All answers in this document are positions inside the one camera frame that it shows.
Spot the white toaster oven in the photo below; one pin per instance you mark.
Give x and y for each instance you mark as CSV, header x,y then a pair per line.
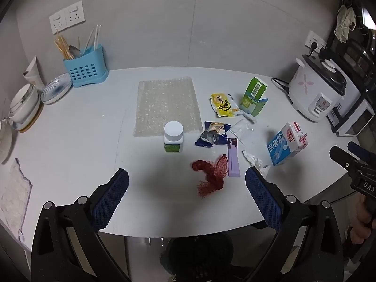
x,y
352,120

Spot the metal spoon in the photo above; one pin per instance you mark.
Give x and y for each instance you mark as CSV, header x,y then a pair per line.
x,y
75,51

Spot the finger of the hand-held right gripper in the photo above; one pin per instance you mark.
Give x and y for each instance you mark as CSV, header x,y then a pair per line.
x,y
362,152
342,156

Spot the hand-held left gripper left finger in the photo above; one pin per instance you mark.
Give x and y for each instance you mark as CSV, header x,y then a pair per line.
x,y
113,199

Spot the yellow snack wrapper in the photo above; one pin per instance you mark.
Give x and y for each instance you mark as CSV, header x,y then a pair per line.
x,y
223,105

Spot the hanging white mesh cloth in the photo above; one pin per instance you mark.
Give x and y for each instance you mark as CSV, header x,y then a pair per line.
x,y
346,22

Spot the blue plastic utensil holder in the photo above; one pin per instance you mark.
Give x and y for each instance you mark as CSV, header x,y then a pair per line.
x,y
86,70

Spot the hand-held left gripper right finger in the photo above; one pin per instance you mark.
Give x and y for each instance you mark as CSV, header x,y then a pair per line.
x,y
264,199

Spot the blue and white milk carton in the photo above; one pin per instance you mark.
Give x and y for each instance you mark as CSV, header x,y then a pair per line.
x,y
283,145

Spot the wooden trivet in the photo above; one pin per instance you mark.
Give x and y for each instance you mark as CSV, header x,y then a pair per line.
x,y
34,120

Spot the white floral rice cooker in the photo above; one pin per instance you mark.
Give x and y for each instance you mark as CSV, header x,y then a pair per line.
x,y
308,91

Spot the white dish cloth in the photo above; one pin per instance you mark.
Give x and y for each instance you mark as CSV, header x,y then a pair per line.
x,y
13,199

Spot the blue cookie wrapper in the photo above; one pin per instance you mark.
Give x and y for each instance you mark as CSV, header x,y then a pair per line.
x,y
213,133

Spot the bundle of wooden chopsticks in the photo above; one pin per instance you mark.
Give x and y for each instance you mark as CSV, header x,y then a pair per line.
x,y
63,48

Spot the white bottle with green label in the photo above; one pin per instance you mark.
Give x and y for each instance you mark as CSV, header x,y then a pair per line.
x,y
173,136

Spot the white chopstick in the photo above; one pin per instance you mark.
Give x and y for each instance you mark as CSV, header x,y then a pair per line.
x,y
89,39
97,36

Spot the clear plastic wrapper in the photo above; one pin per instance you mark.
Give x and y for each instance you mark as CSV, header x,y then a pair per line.
x,y
239,130

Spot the green carton box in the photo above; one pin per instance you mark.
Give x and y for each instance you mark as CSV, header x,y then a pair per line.
x,y
254,95

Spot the white wall socket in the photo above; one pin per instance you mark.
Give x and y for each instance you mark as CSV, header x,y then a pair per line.
x,y
321,47
75,14
310,38
58,23

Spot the blue patterned plate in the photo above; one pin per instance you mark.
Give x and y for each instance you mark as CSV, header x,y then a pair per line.
x,y
56,88

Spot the white tissue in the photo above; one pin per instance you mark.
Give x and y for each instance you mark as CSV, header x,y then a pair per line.
x,y
255,161

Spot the clear bubble wrap sheet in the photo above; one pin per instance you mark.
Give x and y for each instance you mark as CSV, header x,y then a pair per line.
x,y
167,102

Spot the red mesh net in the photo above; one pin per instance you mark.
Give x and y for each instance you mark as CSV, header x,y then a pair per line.
x,y
213,173

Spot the large white bowl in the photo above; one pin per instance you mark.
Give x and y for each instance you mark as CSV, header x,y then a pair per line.
x,y
5,142

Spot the purple sachet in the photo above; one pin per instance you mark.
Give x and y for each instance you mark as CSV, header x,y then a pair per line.
x,y
234,160

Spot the person's right hand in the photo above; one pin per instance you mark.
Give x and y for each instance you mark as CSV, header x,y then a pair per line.
x,y
361,226

